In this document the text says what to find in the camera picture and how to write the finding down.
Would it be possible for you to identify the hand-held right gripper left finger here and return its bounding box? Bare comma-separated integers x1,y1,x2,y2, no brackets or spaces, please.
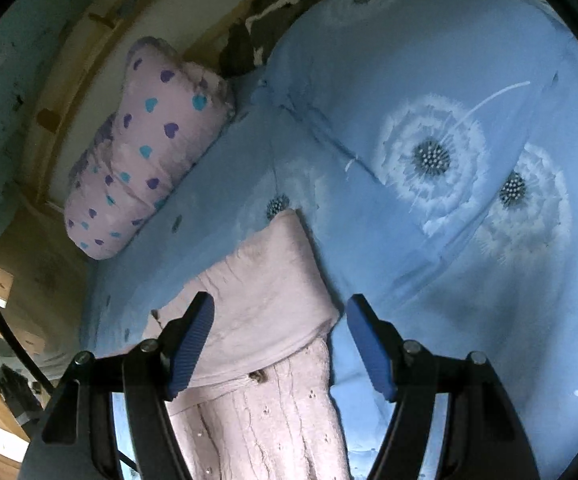
29,291,216,480

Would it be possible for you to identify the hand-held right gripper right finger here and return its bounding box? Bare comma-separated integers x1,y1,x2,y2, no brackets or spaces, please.
346,294,540,480

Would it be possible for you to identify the pink knitted sweater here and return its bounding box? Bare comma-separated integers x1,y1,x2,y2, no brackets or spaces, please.
142,208,352,480

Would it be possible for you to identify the blue bed sheet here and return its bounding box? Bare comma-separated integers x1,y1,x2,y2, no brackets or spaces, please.
80,72,360,361

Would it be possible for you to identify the pink heart-print pillow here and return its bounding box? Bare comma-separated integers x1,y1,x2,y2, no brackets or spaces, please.
63,36,237,261

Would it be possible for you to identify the blue dandelion-print duvet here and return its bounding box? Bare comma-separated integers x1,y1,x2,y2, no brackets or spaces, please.
256,0,578,471

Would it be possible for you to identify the dark grey cloth white trim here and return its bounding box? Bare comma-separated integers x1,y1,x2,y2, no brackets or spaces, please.
218,0,337,80

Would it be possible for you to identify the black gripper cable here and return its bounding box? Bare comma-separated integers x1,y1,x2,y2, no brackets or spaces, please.
0,247,57,393

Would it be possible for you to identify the wooden bed frame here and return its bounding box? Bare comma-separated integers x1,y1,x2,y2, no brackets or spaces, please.
19,0,280,211

